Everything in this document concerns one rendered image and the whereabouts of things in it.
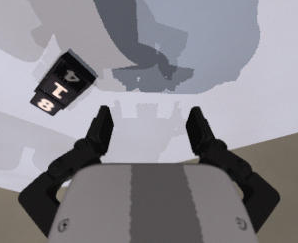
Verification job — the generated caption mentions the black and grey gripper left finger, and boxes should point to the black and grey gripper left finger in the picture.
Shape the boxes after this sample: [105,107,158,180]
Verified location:
[18,105,114,239]

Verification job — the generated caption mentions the black number cube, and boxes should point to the black number cube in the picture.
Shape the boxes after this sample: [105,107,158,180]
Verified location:
[40,64,86,105]
[30,88,65,116]

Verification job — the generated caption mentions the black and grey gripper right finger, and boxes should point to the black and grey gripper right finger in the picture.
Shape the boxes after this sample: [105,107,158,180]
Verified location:
[186,106,280,234]

